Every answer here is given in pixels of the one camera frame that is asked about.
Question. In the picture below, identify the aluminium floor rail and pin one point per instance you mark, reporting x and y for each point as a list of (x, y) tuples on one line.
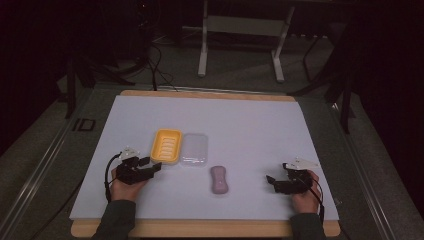
[(36, 180), (363, 176)]

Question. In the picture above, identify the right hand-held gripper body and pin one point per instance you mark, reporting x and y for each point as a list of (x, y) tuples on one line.
[(293, 181)]

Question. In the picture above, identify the clear plastic soap dish lid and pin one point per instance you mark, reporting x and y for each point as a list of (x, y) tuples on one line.
[(194, 150)]

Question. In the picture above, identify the white table mat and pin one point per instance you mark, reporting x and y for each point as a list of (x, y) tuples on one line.
[(233, 126)]

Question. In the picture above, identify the white metal stand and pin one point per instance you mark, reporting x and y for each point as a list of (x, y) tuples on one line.
[(243, 26)]

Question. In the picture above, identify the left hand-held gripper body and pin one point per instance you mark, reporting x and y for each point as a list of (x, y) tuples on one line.
[(133, 175)]

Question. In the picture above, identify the person's right hand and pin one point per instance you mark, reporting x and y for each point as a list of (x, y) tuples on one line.
[(306, 200)]

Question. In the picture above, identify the person's left hand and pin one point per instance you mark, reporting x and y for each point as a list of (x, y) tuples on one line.
[(125, 190)]

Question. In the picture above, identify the yellow soap dish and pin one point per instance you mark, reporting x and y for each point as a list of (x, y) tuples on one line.
[(166, 146)]

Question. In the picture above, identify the pink soap bar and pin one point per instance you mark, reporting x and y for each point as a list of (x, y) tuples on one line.
[(219, 180)]

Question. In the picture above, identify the black metal stand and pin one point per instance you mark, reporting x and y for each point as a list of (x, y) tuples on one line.
[(343, 90), (80, 80)]

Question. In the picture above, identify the black rectangular floor frame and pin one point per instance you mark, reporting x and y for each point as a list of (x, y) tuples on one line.
[(84, 124)]

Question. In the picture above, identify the thin black metal frame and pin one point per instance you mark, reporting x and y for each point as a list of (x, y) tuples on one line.
[(308, 56)]

